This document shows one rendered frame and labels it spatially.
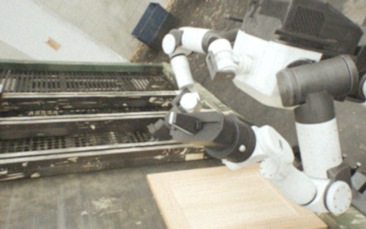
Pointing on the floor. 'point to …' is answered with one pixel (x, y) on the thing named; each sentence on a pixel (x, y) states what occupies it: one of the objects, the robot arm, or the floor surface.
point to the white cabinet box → (44, 33)
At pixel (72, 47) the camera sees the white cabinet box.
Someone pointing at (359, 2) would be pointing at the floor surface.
